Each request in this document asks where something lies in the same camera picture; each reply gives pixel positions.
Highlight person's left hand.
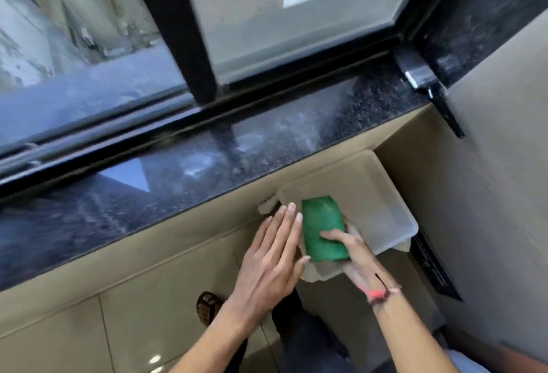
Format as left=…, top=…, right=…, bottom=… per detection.
left=226, top=202, right=311, bottom=327

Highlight person's right hand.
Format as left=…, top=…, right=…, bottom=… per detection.
left=321, top=229, right=402, bottom=301

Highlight green scrub sponge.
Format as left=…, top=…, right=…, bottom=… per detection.
left=301, top=195, right=352, bottom=263

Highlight translucent plastic container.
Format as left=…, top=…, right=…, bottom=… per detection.
left=258, top=149, right=419, bottom=283

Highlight person's right forearm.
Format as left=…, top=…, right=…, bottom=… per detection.
left=372, top=289, right=460, bottom=373

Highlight person's left forearm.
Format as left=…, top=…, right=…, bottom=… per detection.
left=170, top=300, right=258, bottom=373

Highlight pink thread wristband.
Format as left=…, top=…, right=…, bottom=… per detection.
left=366, top=285, right=402, bottom=306

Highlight dark trousers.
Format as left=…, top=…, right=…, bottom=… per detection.
left=225, top=286, right=358, bottom=373

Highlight brown sandal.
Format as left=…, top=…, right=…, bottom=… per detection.
left=196, top=291, right=224, bottom=327

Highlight black granite window sill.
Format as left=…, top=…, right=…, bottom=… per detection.
left=0, top=57, right=431, bottom=293

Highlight black granite window jamb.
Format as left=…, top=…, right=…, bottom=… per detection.
left=409, top=0, right=548, bottom=88

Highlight black window frame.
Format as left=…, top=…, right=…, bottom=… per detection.
left=0, top=0, right=493, bottom=200

